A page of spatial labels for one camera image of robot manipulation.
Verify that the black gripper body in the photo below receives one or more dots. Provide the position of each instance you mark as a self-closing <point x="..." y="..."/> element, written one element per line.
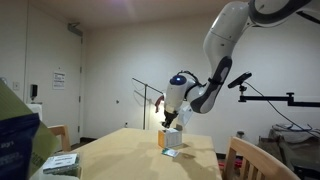
<point x="170" y="118"/>

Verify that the white Tazo tea box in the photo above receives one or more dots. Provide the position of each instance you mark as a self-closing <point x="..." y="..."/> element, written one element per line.
<point x="173" y="138"/>

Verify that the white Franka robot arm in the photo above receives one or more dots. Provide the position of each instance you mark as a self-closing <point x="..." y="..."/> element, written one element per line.
<point x="220" y="36"/>

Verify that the red object on floor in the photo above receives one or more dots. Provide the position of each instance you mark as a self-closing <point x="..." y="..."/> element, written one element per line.
<point x="220" y="163"/>

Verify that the blue cardboard box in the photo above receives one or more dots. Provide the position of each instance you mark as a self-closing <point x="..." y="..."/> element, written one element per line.
<point x="10" y="103"/>

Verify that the thin metal light stand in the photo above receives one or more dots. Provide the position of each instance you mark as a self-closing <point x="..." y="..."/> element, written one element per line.
<point x="144" y="110"/>

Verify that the white green Tazo tea packet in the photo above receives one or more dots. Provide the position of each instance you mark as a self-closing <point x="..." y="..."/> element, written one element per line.
<point x="170" y="152"/>

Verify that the wooden slatted chair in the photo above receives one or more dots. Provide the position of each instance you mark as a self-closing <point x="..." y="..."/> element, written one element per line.
<point x="61" y="136"/>
<point x="260" y="160"/>

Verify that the white door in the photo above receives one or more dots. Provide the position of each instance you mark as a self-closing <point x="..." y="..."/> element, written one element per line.
<point x="53" y="110"/>

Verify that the clear plastic food container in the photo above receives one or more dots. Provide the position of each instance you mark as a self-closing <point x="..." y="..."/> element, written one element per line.
<point x="61" y="163"/>

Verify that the paper notice on door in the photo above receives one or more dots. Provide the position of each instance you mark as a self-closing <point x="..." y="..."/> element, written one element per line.
<point x="59" y="80"/>

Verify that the grey sofa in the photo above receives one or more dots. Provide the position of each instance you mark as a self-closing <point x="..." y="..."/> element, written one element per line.
<point x="283" y="150"/>

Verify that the metal door closer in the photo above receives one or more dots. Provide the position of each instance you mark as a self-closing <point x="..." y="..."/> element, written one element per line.
<point x="75" y="29"/>

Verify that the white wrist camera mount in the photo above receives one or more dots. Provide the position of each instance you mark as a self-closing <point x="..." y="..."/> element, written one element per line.
<point x="186" y="116"/>

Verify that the white wall outlet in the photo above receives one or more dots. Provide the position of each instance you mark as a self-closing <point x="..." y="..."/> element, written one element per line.
<point x="126" y="124"/>

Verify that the black camera on boom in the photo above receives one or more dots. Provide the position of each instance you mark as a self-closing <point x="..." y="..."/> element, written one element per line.
<point x="240" y="80"/>

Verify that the white light switch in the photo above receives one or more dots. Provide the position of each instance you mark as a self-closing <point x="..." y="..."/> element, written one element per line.
<point x="16" y="85"/>

